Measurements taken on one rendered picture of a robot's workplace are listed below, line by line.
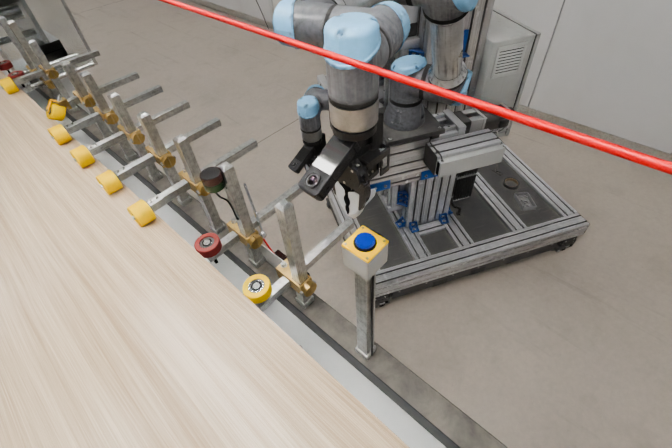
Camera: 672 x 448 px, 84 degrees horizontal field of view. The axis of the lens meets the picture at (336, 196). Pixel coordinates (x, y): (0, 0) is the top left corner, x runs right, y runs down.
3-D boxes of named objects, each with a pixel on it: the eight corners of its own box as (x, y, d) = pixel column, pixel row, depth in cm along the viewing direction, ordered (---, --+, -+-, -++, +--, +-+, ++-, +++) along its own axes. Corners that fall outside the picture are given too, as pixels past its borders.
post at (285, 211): (305, 295, 128) (283, 195, 95) (312, 301, 126) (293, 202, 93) (298, 302, 126) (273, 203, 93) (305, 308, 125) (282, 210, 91)
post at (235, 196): (259, 258, 141) (225, 159, 108) (265, 263, 139) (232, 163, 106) (252, 264, 139) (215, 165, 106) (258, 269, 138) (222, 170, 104)
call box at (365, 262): (362, 246, 85) (362, 224, 80) (387, 262, 82) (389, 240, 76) (342, 266, 82) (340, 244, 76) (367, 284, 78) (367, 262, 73)
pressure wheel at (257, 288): (251, 295, 117) (242, 274, 109) (276, 291, 118) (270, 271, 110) (249, 318, 112) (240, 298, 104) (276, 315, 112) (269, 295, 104)
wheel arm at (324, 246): (347, 224, 137) (347, 216, 134) (354, 229, 135) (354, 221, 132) (255, 307, 115) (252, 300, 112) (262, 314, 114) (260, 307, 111)
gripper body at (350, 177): (390, 173, 68) (393, 116, 59) (358, 198, 64) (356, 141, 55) (359, 156, 72) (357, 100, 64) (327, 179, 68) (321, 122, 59)
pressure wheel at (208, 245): (219, 248, 131) (209, 227, 123) (232, 260, 127) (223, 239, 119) (199, 263, 127) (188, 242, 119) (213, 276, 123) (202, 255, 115)
